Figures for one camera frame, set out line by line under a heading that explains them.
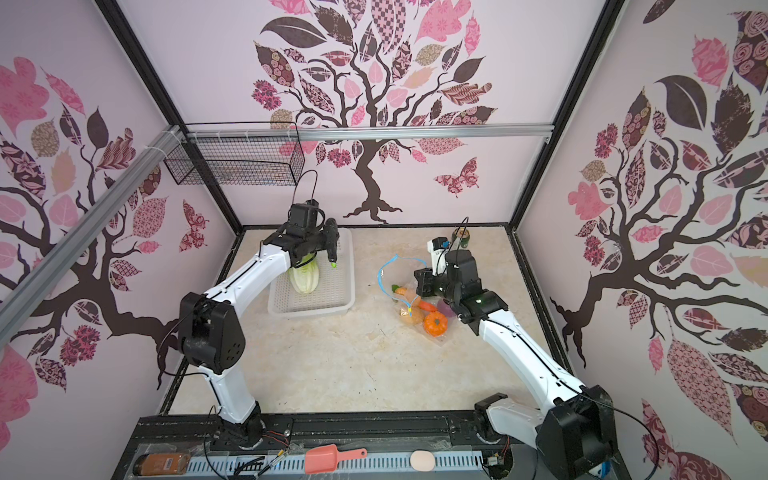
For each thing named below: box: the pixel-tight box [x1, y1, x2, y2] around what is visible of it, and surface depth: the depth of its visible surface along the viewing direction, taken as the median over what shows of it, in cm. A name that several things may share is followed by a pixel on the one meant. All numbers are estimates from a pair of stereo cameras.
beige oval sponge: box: [410, 450, 435, 472], surface depth 71 cm
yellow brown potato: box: [399, 306, 424, 326], surface depth 89 cm
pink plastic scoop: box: [304, 444, 368, 474], surface depth 71 cm
